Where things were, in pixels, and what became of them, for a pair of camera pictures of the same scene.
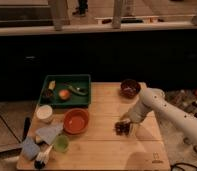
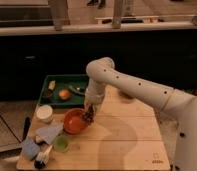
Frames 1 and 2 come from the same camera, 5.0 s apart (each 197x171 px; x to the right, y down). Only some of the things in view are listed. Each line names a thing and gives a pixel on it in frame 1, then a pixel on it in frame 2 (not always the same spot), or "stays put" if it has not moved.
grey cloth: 49,133 stays put
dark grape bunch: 122,128 to 88,114
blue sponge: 30,148 stays put
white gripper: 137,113 to 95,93
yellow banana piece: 51,84 stays put
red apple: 64,94 stays put
